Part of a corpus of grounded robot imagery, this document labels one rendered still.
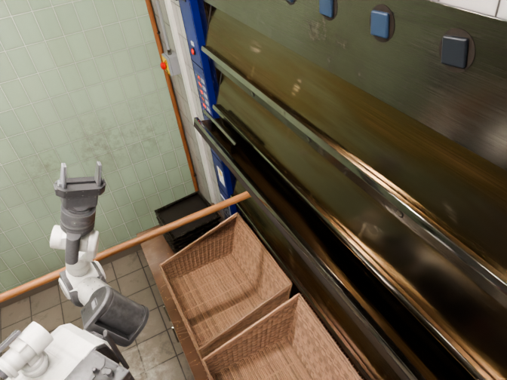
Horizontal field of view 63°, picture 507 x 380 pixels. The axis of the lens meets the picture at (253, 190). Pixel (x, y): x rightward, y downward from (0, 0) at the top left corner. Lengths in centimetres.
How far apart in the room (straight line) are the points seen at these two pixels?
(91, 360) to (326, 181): 77
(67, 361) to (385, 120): 94
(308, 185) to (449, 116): 61
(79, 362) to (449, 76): 101
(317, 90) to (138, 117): 183
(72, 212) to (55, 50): 152
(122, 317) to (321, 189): 67
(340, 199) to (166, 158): 197
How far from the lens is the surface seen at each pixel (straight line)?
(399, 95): 85
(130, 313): 124
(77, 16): 255
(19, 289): 173
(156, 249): 250
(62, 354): 120
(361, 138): 98
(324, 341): 174
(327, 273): 112
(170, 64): 234
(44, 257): 327
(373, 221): 110
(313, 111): 112
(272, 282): 199
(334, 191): 120
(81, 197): 115
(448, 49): 73
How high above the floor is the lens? 231
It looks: 39 degrees down
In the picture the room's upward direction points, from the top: 8 degrees counter-clockwise
